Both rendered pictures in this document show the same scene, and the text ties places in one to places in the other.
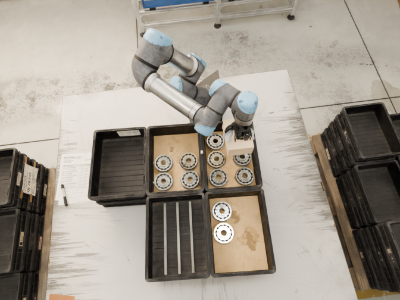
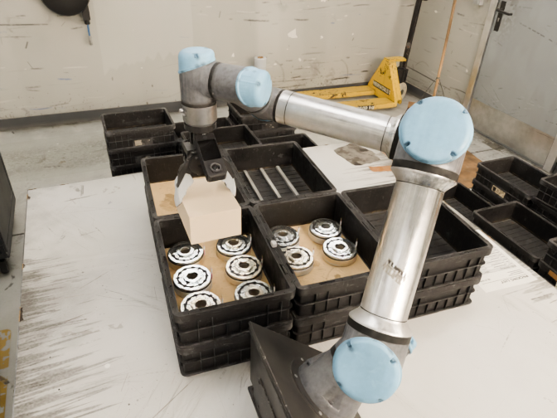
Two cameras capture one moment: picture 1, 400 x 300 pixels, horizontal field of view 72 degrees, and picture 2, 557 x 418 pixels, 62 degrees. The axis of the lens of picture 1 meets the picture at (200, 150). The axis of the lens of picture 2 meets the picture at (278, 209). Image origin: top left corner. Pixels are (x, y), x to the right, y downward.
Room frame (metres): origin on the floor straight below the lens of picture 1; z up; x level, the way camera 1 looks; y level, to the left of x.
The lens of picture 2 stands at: (1.49, -0.36, 1.71)
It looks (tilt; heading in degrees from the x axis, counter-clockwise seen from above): 34 degrees down; 159
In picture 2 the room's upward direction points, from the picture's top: 3 degrees clockwise
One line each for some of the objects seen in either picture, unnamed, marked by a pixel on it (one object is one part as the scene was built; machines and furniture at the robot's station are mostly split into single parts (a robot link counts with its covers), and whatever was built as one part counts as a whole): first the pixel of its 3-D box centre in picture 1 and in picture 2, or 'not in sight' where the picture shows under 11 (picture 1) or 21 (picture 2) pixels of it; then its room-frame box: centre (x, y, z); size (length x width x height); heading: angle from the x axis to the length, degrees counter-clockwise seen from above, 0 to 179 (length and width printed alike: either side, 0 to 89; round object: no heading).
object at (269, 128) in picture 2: not in sight; (261, 137); (-1.27, 0.55, 0.37); 0.40 x 0.30 x 0.45; 93
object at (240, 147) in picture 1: (237, 136); (206, 207); (0.57, -0.19, 1.09); 0.16 x 0.12 x 0.07; 3
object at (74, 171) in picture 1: (75, 177); (480, 256); (0.56, 0.77, 0.70); 0.33 x 0.23 x 0.01; 3
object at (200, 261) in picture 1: (177, 236); (275, 183); (0.15, 0.14, 0.87); 0.40 x 0.30 x 0.11; 0
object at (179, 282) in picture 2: (242, 156); (192, 277); (0.55, -0.23, 0.86); 0.10 x 0.10 x 0.01
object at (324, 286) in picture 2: (174, 158); (321, 236); (0.55, 0.14, 0.92); 0.40 x 0.30 x 0.02; 0
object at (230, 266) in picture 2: (216, 159); (244, 266); (0.54, -0.09, 0.86); 0.10 x 0.10 x 0.01
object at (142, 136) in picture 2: not in sight; (142, 153); (-1.23, -0.25, 0.37); 0.40 x 0.30 x 0.45; 93
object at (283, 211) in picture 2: (175, 161); (319, 250); (0.55, 0.14, 0.87); 0.40 x 0.30 x 0.11; 0
